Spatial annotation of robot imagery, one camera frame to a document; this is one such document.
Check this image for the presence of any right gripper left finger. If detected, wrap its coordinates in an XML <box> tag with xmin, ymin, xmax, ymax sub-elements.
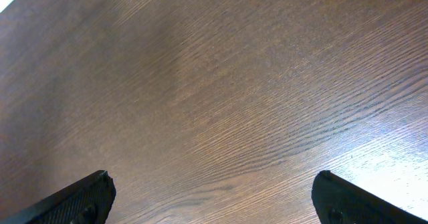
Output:
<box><xmin>1</xmin><ymin>170</ymin><xmax>116</xmax><ymax>224</ymax></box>

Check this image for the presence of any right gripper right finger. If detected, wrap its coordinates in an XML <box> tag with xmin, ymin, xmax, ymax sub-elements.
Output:
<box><xmin>311</xmin><ymin>171</ymin><xmax>427</xmax><ymax>224</ymax></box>

